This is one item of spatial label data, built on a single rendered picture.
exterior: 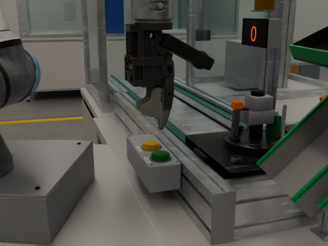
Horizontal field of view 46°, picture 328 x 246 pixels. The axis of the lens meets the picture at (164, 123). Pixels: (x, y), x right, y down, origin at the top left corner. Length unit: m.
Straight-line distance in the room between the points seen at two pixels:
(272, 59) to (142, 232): 0.57
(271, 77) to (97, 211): 0.57
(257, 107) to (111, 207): 0.37
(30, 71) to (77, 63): 4.91
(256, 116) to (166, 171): 0.22
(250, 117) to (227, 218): 0.23
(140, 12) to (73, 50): 5.06
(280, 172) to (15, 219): 0.46
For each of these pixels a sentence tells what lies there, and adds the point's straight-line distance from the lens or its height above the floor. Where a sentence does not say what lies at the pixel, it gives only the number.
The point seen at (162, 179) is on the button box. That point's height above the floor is 0.93.
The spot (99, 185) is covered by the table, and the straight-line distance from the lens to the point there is 0.94.
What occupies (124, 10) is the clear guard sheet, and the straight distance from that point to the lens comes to 2.08.
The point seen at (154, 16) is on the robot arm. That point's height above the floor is 1.25.
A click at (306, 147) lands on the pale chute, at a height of 1.04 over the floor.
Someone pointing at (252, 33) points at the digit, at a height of 1.20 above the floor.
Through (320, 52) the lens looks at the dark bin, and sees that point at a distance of 0.55.
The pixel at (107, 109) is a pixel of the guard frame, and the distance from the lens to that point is 1.59.
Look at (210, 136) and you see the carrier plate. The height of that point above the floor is 0.97.
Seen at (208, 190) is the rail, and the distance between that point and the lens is 0.68.
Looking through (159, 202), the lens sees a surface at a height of 0.86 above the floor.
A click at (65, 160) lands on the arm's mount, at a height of 0.96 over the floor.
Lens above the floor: 1.26
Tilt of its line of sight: 16 degrees down
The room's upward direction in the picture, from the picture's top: straight up
